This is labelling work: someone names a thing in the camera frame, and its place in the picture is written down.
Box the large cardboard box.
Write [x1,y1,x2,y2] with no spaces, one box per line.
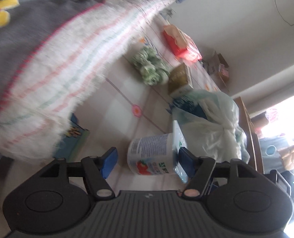
[232,97,265,174]

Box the white fringed striped blanket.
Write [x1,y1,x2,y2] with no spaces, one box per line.
[0,0,179,159]

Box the translucent white plastic bag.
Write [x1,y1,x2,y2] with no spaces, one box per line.
[172,90,249,164]

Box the red wipes packet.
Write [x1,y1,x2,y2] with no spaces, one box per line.
[163,24,202,61]

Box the green white scrunchie cloth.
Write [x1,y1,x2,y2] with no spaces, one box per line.
[130,46,171,86]

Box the plaid teapot print mat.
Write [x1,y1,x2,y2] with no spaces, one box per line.
[13,17,237,194]

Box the blue picture book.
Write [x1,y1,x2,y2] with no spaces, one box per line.
[53,113,90,159]

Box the small open cardboard box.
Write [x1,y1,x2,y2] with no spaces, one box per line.
[203,52,230,85]

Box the gold brown box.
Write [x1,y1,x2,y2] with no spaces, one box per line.
[168,63,194,97]

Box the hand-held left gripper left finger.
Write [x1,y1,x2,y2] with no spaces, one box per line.
[39,147,119,199]

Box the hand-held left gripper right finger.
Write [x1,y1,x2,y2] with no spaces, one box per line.
[178,147,261,199]

